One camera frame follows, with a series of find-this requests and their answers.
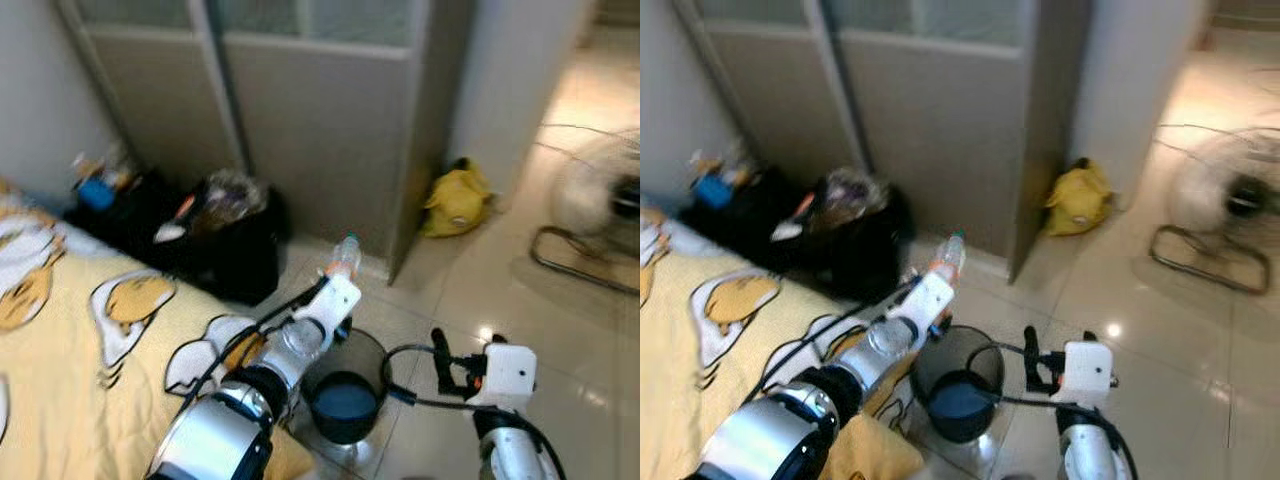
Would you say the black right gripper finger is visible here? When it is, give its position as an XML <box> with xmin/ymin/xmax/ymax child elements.
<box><xmin>1022</xmin><ymin>326</ymin><xmax>1044</xmax><ymax>387</ymax></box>
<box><xmin>430</xmin><ymin>328</ymin><xmax>452</xmax><ymax>392</ymax></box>

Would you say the black mesh waste bin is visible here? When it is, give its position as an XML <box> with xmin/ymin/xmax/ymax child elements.
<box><xmin>300</xmin><ymin>325</ymin><xmax>390</xmax><ymax>447</ymax></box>
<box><xmin>909</xmin><ymin>325</ymin><xmax>1005</xmax><ymax>445</ymax></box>

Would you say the yellow bag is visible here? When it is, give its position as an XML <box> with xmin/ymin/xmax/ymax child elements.
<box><xmin>420</xmin><ymin>157</ymin><xmax>494</xmax><ymax>240</ymax></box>
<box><xmin>1043</xmin><ymin>156</ymin><xmax>1115</xmax><ymax>239</ymax></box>

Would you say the black bag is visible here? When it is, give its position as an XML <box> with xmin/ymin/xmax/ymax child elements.
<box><xmin>64</xmin><ymin>167</ymin><xmax>292</xmax><ymax>307</ymax></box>
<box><xmin>684</xmin><ymin>167</ymin><xmax>917</xmax><ymax>302</ymax></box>

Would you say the metal floor fan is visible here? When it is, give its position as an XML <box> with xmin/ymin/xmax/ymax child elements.
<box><xmin>1147</xmin><ymin>124</ymin><xmax>1280</xmax><ymax>297</ymax></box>
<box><xmin>529</xmin><ymin>127</ymin><xmax>641</xmax><ymax>297</ymax></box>

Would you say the yellow cartoon print blanket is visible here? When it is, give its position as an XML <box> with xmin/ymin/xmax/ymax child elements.
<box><xmin>640</xmin><ymin>205</ymin><xmax>927</xmax><ymax>480</ymax></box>
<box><xmin>0</xmin><ymin>175</ymin><xmax>317</xmax><ymax>480</ymax></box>

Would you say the clear crumpled plastic bag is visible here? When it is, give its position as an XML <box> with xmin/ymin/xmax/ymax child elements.
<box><xmin>820</xmin><ymin>167</ymin><xmax>892</xmax><ymax>227</ymax></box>
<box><xmin>195</xmin><ymin>169</ymin><xmax>270</xmax><ymax>232</ymax></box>

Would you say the grey wardrobe with doors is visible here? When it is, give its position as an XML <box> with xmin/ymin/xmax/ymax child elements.
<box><xmin>55</xmin><ymin>0</ymin><xmax>477</xmax><ymax>287</ymax></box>
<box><xmin>670</xmin><ymin>0</ymin><xmax>1094</xmax><ymax>287</ymax></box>

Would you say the white and orange packet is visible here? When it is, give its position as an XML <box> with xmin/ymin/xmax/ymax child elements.
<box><xmin>154</xmin><ymin>194</ymin><xmax>197</xmax><ymax>245</ymax></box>
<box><xmin>769</xmin><ymin>194</ymin><xmax>817</xmax><ymax>244</ymax></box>

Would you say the small blue container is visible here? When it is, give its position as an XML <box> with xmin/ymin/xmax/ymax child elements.
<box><xmin>75</xmin><ymin>175</ymin><xmax>117</xmax><ymax>212</ymax></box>
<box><xmin>693</xmin><ymin>172</ymin><xmax>737</xmax><ymax>210</ymax></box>

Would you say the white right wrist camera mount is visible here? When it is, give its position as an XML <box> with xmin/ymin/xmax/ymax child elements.
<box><xmin>1062</xmin><ymin>340</ymin><xmax>1117</xmax><ymax>410</ymax></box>
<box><xmin>483</xmin><ymin>342</ymin><xmax>537</xmax><ymax>414</ymax></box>

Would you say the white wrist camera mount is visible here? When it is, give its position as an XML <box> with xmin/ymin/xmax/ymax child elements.
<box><xmin>290</xmin><ymin>272</ymin><xmax>364</xmax><ymax>352</ymax></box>
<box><xmin>893</xmin><ymin>270</ymin><xmax>957</xmax><ymax>347</ymax></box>
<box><xmin>1062</xmin><ymin>340</ymin><xmax>1117</xmax><ymax>410</ymax></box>
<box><xmin>483</xmin><ymin>342</ymin><xmax>537</xmax><ymax>414</ymax></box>

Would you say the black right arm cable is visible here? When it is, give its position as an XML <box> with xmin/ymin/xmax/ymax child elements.
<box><xmin>379</xmin><ymin>342</ymin><xmax>563</xmax><ymax>480</ymax></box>
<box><xmin>964</xmin><ymin>341</ymin><xmax>1142</xmax><ymax>480</ymax></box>

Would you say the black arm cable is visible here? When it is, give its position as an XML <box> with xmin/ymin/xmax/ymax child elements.
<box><xmin>768</xmin><ymin>280</ymin><xmax>923</xmax><ymax>403</ymax></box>
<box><xmin>379</xmin><ymin>342</ymin><xmax>563</xmax><ymax>480</ymax></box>
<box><xmin>964</xmin><ymin>341</ymin><xmax>1142</xmax><ymax>480</ymax></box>
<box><xmin>180</xmin><ymin>280</ymin><xmax>331</xmax><ymax>423</ymax></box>

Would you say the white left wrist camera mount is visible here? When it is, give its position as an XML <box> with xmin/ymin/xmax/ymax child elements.
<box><xmin>290</xmin><ymin>272</ymin><xmax>364</xmax><ymax>352</ymax></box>
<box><xmin>893</xmin><ymin>270</ymin><xmax>957</xmax><ymax>347</ymax></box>

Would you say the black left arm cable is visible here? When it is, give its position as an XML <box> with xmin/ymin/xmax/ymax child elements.
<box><xmin>768</xmin><ymin>280</ymin><xmax>923</xmax><ymax>403</ymax></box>
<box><xmin>180</xmin><ymin>280</ymin><xmax>331</xmax><ymax>423</ymax></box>

